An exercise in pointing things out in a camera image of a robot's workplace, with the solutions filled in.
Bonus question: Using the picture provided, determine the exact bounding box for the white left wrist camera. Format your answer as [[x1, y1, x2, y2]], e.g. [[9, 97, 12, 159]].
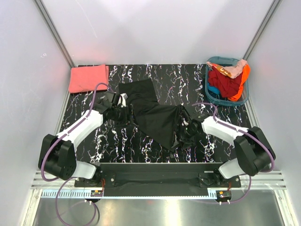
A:
[[118, 93, 127, 107]]

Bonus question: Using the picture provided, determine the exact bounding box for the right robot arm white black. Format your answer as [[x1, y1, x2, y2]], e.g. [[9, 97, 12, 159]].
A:
[[179, 110, 276, 187]]

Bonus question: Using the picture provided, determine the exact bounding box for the aluminium frame post right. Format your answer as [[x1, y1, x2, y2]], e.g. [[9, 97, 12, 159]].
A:
[[243, 0, 282, 61]]

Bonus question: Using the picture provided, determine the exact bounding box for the folded pink t shirt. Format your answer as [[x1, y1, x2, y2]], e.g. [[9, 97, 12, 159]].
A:
[[68, 65, 109, 94]]

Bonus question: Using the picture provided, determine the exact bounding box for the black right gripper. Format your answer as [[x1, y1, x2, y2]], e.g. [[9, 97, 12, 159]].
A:
[[171, 123, 199, 150]]

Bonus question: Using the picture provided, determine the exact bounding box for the light pink t shirt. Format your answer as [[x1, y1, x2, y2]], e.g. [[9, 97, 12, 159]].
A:
[[206, 59, 248, 79]]

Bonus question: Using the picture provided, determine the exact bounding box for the white slotted cable duct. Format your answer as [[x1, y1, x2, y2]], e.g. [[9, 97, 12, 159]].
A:
[[41, 190, 221, 200]]

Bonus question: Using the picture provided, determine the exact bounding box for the orange t shirt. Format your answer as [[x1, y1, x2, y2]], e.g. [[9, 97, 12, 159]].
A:
[[228, 64, 251, 102]]

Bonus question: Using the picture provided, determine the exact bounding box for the aluminium frame post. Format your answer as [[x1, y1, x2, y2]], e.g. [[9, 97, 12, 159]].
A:
[[243, 0, 282, 61], [33, 0, 75, 68]]

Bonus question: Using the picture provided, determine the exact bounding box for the teal plastic laundry basket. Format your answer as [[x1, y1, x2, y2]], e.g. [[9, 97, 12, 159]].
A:
[[205, 56, 251, 106]]

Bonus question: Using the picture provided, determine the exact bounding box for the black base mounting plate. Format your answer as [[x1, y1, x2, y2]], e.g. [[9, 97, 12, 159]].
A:
[[74, 163, 241, 198]]

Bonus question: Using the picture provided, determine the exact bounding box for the aluminium frame post left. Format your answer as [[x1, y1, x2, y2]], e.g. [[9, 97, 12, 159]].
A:
[[33, 0, 75, 68]]

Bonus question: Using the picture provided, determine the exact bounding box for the aluminium rail front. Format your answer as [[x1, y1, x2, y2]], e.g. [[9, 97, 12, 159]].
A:
[[31, 171, 286, 190]]

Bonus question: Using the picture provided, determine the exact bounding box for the black t shirt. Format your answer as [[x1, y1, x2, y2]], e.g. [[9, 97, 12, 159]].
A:
[[119, 79, 186, 151]]

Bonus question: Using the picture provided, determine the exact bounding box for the dark red t shirt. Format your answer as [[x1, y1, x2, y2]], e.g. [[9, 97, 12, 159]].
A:
[[207, 69, 240, 98]]

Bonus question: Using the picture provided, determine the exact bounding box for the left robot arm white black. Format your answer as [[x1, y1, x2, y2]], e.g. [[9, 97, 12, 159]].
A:
[[38, 91, 130, 186]]

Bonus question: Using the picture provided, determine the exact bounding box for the blue t shirt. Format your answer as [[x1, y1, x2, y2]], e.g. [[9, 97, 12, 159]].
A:
[[207, 82, 221, 95]]

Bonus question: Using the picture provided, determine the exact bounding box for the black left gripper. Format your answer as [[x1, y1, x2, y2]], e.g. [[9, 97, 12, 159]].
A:
[[112, 104, 138, 129]]

